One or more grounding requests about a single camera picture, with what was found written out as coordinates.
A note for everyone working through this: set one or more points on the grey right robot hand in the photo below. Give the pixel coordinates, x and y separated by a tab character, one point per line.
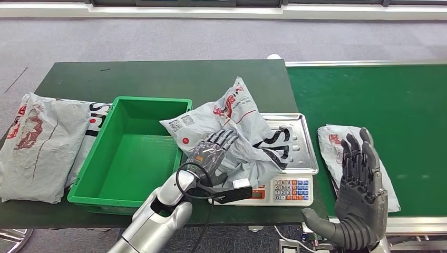
363	202

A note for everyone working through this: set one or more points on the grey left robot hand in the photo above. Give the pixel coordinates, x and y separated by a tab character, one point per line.
206	157

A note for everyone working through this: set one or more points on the grey parcel black-red print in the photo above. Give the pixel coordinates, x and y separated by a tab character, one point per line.
244	122

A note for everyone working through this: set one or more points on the grey parcel bright red print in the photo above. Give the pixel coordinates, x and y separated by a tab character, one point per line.
330	153

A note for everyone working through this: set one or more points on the green conveyor belt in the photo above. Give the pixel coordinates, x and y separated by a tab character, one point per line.
366	90

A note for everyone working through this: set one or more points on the grey parcel black letters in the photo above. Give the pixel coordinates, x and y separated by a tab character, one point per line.
96	122

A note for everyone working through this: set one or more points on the large grey red-print parcel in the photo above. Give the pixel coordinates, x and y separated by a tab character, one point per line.
52	139

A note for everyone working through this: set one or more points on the green plastic crate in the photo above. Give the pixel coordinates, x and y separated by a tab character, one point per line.
122	167

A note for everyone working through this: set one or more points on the white floor socket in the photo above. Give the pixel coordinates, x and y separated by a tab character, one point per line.
288	248

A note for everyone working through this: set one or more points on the white round cap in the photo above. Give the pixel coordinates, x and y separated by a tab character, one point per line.
274	57

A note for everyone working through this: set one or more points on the chrome chair base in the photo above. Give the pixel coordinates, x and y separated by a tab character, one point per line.
14	237

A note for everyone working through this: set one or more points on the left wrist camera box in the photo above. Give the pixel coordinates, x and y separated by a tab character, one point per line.
237	193

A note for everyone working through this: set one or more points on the grey table bracket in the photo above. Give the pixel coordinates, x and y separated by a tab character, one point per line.
255	229

